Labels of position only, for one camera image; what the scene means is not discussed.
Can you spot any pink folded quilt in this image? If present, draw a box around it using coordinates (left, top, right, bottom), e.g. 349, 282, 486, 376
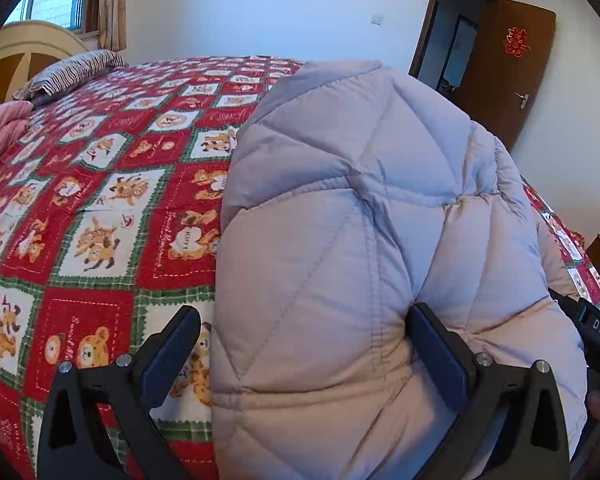
0, 101, 33, 157

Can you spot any beige patterned right curtain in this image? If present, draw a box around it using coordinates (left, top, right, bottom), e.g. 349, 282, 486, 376
98, 0, 126, 51

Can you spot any silver door handle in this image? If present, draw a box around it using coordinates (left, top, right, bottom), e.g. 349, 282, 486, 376
515, 92, 530, 110

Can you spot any lavender quilted down jacket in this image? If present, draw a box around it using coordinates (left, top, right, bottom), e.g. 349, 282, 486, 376
210, 62, 588, 479

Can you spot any cream wooden headboard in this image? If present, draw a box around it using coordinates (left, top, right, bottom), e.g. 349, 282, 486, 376
0, 21, 87, 103

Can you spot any brown wooden door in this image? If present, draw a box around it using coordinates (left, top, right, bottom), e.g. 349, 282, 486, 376
451, 0, 556, 150

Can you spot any red patchwork bear bedspread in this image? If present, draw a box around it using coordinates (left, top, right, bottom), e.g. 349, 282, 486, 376
0, 55, 600, 480

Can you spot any red paper door decoration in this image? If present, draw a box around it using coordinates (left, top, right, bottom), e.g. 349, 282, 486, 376
503, 27, 531, 58

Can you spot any striped grey pillow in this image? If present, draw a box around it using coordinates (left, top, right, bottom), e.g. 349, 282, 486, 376
12, 49, 128, 107

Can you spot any dark wooden door frame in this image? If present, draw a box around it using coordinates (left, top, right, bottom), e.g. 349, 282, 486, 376
410, 0, 498, 99

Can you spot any white wall switch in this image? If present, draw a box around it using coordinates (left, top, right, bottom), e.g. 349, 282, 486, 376
370, 14, 384, 26

